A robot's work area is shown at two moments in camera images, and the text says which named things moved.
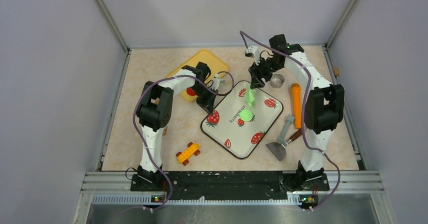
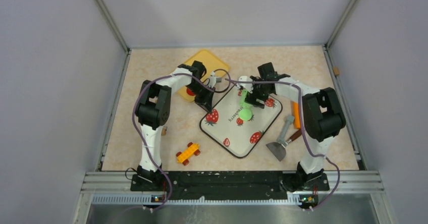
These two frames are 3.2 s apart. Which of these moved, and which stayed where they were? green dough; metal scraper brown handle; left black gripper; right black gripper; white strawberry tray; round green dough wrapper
Moved: green dough; right black gripper
Stayed: white strawberry tray; metal scraper brown handle; left black gripper; round green dough wrapper
